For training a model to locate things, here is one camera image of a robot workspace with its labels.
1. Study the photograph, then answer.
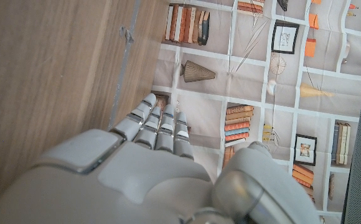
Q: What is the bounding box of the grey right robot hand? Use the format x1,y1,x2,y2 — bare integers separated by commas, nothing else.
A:
0,92,323,224

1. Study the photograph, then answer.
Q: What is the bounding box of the printed bookshelf backdrop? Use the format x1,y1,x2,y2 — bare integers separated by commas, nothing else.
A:
151,0,361,224

